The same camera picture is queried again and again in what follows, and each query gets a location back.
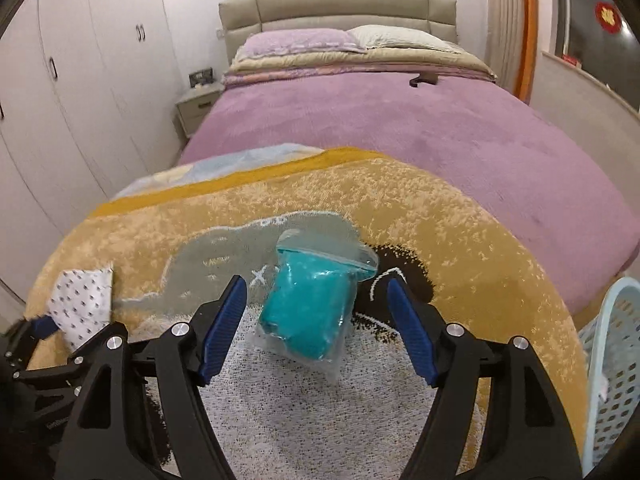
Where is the yellow bear round rug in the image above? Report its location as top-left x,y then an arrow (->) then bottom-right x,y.
26,148 -> 587,479

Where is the white wardrobe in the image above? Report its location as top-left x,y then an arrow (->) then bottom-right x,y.
1,0 -> 183,300

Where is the bed with purple cover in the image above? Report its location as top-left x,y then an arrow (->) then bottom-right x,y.
178,0 -> 640,317

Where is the beige nightstand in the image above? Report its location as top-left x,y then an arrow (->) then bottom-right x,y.
176,82 -> 224,139

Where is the small red box on sill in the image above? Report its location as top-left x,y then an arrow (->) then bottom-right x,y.
562,54 -> 582,68

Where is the teal item in clear bag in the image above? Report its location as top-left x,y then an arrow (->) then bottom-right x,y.
254,229 -> 378,380

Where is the red round window sticker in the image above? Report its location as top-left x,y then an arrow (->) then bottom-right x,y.
594,1 -> 623,35

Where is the white dotted paper piece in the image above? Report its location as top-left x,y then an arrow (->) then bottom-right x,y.
47,266 -> 114,352

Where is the purple pillow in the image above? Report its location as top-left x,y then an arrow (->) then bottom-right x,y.
233,28 -> 366,61

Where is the small dark picture frame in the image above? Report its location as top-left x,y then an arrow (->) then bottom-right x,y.
189,67 -> 216,88

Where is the light blue plastic basket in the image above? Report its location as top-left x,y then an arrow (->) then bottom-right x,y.
578,278 -> 639,474

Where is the dark framed window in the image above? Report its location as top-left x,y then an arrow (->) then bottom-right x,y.
555,0 -> 639,110

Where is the folded beige quilt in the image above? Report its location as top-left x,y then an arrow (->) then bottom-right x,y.
222,48 -> 497,88

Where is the dark object on bed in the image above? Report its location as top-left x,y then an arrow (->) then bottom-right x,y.
409,73 -> 439,88

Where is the beige orange curtain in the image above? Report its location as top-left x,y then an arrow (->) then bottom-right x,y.
486,0 -> 539,103

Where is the beige padded headboard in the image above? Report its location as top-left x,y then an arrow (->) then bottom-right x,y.
219,0 -> 459,60

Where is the white pillow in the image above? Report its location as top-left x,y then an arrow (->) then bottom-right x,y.
348,25 -> 457,52

